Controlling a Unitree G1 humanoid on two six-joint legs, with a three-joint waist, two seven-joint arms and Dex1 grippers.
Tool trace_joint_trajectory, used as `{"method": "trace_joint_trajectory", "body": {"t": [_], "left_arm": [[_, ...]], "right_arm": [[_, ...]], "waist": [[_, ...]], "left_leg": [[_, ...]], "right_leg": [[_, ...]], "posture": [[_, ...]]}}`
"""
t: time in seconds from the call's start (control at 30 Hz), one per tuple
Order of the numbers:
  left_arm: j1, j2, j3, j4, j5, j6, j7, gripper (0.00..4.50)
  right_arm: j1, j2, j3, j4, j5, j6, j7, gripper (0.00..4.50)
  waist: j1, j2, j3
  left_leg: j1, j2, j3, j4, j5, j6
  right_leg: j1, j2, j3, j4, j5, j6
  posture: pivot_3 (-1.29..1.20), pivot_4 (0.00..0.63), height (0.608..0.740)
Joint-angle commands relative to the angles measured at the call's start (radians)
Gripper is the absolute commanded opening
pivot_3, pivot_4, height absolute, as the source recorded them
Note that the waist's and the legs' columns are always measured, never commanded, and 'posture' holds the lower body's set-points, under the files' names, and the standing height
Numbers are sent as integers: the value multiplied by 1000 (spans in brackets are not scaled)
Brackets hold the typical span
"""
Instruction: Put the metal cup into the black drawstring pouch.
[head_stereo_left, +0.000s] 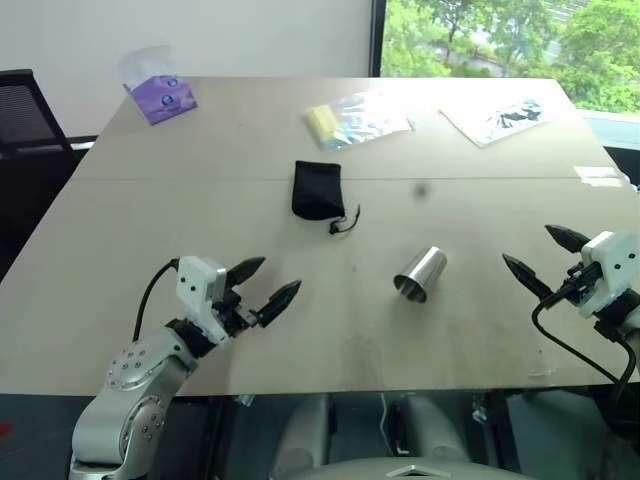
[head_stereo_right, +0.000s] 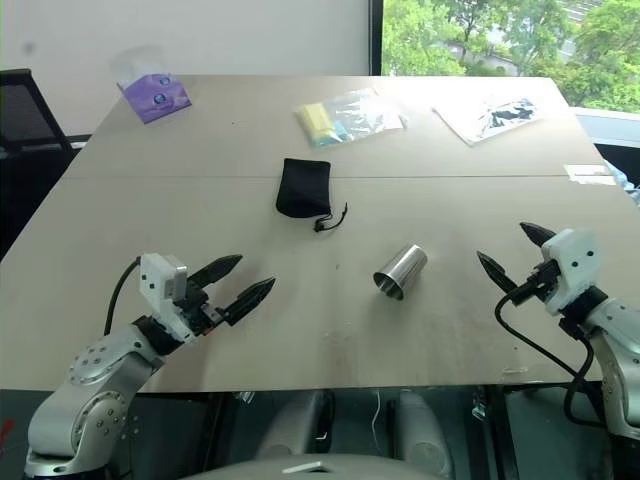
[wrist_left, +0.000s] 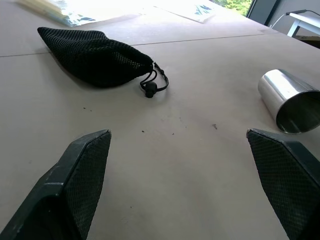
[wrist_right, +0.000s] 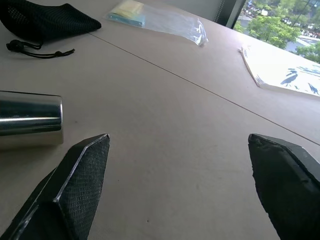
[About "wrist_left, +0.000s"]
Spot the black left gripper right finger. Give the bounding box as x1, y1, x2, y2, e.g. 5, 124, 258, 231
246, 128, 320, 240

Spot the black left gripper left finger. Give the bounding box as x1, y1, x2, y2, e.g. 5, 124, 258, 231
0, 129, 112, 240

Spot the silver metal cup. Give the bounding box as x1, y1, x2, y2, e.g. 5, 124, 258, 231
257, 68, 320, 135

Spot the white side table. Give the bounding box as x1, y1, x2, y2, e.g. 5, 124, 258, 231
286, 12, 320, 38

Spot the clear plastic packet with print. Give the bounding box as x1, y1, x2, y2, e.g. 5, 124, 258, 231
15, 0, 106, 28

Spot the white plastic sheet with print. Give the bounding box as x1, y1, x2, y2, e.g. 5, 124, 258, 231
159, 2, 218, 25

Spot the black mesh drawstring bag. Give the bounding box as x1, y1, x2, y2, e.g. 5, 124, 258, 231
37, 26, 170, 99

